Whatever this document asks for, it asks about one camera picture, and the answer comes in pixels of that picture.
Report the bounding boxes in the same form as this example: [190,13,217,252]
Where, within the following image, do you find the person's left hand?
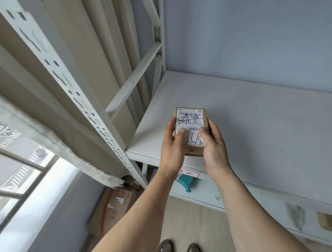
[158,118,186,180]

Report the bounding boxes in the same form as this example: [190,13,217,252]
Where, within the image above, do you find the person's right hand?
[198,118,233,182]

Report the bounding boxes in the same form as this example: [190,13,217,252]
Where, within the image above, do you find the small cardboard box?
[173,107,208,157]

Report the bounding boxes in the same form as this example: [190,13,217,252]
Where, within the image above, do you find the white metal shelf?
[0,0,332,244]

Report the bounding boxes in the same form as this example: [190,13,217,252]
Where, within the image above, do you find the person's left forearm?
[92,169,179,252]

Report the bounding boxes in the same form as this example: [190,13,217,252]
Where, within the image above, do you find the person's right forearm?
[207,167,312,252]

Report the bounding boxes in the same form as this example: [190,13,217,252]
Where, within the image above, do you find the beige tiled floor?
[85,195,332,252]

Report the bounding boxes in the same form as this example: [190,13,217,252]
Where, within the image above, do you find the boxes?
[88,186,142,239]

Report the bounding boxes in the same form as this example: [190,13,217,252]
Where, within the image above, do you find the brown cardboard box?
[316,211,332,232]

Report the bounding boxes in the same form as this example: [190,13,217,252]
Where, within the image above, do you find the teal plastic parcel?
[175,173,200,193]

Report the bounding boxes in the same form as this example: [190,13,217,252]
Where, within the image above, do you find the grey plastic parcel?
[285,202,306,232]

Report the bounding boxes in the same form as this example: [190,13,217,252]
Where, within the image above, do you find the beige curtain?
[0,0,152,188]

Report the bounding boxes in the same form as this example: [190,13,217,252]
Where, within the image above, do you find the white window sill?
[0,155,80,252]

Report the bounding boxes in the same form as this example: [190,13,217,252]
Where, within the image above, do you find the steel guard railing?
[0,148,46,200]

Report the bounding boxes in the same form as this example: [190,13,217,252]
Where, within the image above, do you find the white sliding window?
[0,124,60,224]

